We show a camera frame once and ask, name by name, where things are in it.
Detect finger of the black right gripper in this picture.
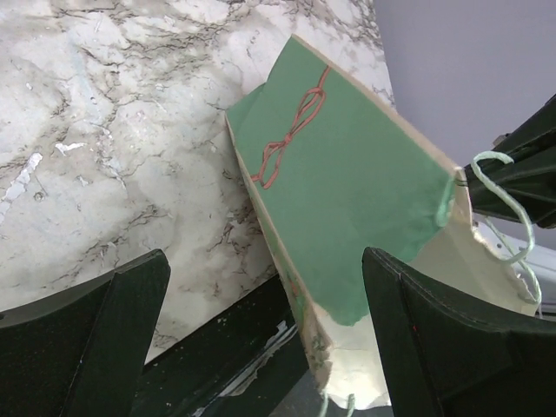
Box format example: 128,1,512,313
479,97,556,228

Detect printed paper bag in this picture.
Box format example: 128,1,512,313
226,36,541,411

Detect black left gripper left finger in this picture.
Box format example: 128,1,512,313
1,249,170,416

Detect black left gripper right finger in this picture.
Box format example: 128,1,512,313
362,248,555,417

